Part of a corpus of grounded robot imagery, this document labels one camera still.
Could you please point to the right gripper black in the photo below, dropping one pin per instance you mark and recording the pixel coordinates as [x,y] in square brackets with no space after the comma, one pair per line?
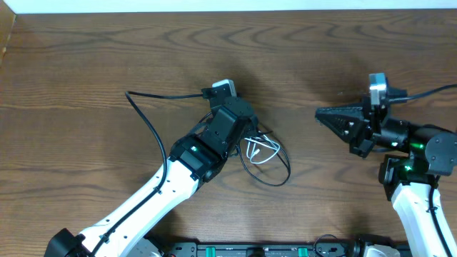
[366,128]

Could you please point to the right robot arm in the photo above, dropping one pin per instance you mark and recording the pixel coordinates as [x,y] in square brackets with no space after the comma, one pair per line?
[418,156]

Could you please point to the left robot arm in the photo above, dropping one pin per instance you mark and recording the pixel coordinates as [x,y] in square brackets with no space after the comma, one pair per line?
[194,160]

